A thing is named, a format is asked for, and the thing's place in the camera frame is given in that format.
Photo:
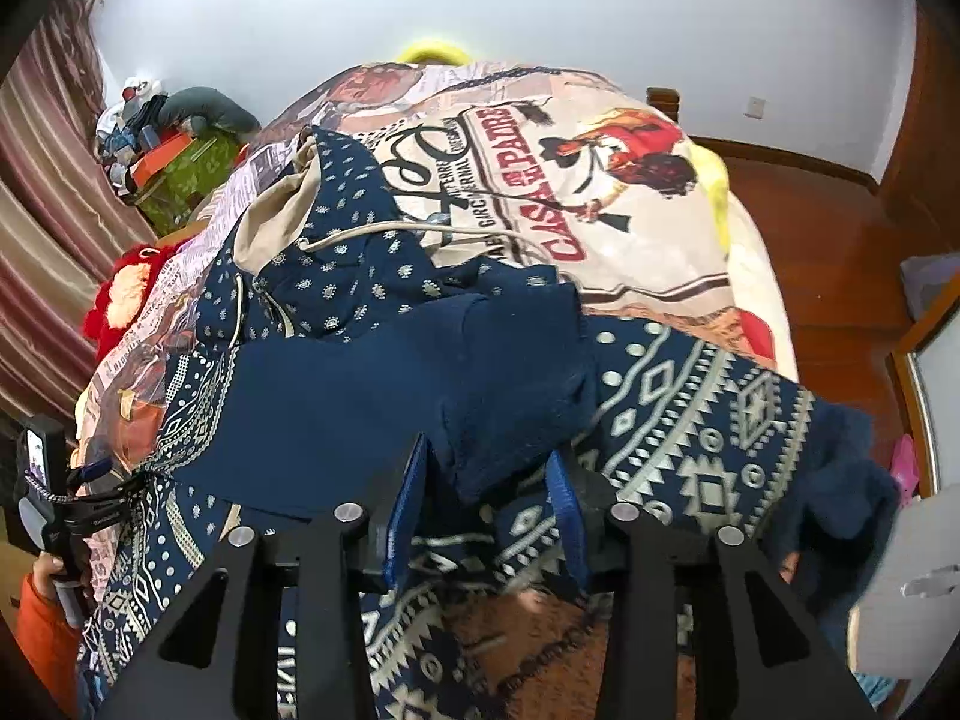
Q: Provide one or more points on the wall socket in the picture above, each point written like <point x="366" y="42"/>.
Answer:
<point x="754" y="106"/>

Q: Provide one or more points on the white panel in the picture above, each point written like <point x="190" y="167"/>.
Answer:
<point x="907" y="585"/>

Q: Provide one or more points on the cream yellow blanket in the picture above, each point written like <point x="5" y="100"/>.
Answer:
<point x="757" y="270"/>

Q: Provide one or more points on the pale purple bag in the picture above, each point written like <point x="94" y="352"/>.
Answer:
<point x="930" y="285"/>

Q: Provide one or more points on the orange box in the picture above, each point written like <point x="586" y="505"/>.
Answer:
<point x="154" y="161"/>

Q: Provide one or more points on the printed blanket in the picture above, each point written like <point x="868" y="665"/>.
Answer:
<point x="600" y="187"/>

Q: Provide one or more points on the person's left forearm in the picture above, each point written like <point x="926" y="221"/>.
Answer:
<point x="45" y="637"/>

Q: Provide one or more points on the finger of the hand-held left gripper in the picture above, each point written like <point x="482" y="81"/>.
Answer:
<point x="105" y="491"/>

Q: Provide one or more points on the red plush toy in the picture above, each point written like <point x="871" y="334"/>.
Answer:
<point x="120" y="292"/>

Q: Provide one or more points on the wooden bed post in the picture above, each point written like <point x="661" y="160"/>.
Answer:
<point x="664" y="101"/>

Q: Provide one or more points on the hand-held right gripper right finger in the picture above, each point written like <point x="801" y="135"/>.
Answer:
<point x="562" y="502"/>

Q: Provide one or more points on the pile of small clutter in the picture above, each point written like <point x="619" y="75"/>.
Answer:
<point x="124" y="127"/>

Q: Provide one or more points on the navy patterned hooded garment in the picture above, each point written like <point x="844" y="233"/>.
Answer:
<point x="420" y="382"/>

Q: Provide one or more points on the green cardboard box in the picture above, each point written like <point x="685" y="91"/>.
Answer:
<point x="195" y="180"/>

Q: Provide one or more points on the pink plastic item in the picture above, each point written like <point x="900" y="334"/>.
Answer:
<point x="905" y="469"/>

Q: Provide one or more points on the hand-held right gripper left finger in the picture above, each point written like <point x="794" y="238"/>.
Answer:
<point x="409" y="495"/>

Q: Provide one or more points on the striped maroon curtain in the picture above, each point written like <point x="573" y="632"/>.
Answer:
<point x="45" y="225"/>

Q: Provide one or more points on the wooden framed mirror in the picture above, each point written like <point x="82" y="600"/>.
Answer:
<point x="934" y="405"/>

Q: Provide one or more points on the wooden door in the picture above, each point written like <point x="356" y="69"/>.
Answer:
<point x="926" y="135"/>

